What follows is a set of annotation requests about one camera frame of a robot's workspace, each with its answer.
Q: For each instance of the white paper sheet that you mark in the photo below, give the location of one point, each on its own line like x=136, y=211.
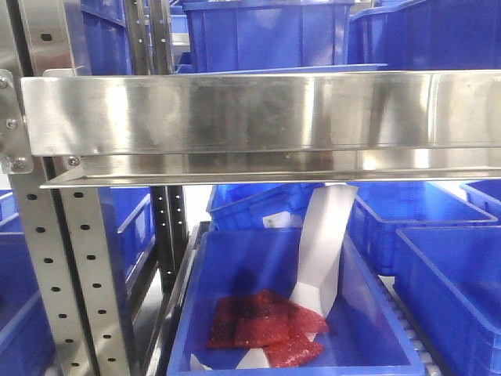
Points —
x=299, y=264

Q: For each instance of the blue bin behind centre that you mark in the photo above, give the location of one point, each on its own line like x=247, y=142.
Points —
x=255, y=206

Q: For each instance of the stainless steel shelf rail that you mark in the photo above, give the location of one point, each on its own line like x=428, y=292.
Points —
x=244, y=128

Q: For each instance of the red plastic bags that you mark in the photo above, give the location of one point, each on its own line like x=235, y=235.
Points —
x=268, y=321

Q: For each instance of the perforated steel shelf upright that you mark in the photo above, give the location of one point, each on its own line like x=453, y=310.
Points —
x=69, y=231

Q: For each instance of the blue bin left shelf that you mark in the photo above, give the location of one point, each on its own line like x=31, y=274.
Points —
x=132, y=224

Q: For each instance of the blue bin with red bags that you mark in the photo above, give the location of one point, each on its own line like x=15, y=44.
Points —
x=365, y=337

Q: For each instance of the blue bin upper centre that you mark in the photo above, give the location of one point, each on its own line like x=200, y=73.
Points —
x=259, y=35

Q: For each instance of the blue bin lower left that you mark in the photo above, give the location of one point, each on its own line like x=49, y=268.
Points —
x=26, y=340

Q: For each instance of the blue bin upper left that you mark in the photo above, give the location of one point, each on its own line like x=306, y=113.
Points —
x=106, y=33

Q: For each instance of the blue bin middle right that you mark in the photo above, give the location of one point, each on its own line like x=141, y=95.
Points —
x=381, y=208

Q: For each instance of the blue bin lower right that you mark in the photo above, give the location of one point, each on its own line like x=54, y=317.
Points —
x=449, y=279

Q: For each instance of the blue bin upper right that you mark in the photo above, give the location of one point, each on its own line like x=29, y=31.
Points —
x=427, y=35

